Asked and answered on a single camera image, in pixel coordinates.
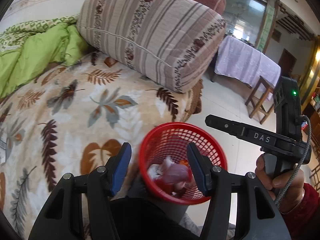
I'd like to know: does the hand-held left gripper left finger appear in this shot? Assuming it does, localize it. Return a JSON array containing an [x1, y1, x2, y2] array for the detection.
[[28, 142, 132, 240]]

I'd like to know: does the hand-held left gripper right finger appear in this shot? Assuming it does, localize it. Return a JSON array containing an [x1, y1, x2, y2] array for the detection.
[[187, 142, 292, 240]]

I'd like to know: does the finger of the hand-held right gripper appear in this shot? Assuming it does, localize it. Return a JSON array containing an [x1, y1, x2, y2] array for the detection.
[[205, 114, 248, 141]]

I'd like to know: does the pink plastic bag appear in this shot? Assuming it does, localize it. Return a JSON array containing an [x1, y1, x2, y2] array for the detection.
[[160, 159, 193, 193]]

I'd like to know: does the red mesh basket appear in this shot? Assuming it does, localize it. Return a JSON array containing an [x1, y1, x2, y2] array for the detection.
[[138, 122, 228, 204]]

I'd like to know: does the person's right forearm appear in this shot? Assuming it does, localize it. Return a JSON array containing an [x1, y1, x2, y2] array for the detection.
[[279, 182, 320, 240]]

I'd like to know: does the person's right hand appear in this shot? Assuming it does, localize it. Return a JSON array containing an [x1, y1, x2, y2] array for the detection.
[[255, 153, 306, 214]]

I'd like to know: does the wooden stool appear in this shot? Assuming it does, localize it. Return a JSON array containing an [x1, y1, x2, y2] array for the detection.
[[244, 75, 277, 125]]

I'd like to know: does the brown wooden door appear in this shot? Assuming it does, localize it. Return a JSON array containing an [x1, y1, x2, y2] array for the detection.
[[277, 49, 298, 74]]

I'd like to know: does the table with lavender tablecloth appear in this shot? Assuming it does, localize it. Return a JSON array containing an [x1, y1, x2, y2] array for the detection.
[[212, 35, 282, 100]]

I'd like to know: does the leaf printed blanket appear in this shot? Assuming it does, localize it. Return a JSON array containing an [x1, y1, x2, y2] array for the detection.
[[0, 51, 204, 240]]

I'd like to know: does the thin metal bangle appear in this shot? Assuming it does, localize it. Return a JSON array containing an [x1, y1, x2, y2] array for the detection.
[[281, 189, 306, 214]]

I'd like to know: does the wooden lattice fixture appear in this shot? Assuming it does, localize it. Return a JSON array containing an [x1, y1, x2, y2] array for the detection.
[[274, 0, 315, 42]]

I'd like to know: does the striped floral cushion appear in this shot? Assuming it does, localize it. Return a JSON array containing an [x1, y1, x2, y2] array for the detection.
[[76, 0, 227, 94]]

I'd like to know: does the wooden framed glass window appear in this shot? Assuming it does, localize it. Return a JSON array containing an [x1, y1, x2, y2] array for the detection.
[[206, 0, 278, 53]]

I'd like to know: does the green quilt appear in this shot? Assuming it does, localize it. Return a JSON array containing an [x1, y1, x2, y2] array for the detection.
[[0, 15, 89, 99]]

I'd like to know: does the grey braided cable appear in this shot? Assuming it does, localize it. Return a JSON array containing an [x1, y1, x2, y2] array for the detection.
[[274, 115, 312, 204]]

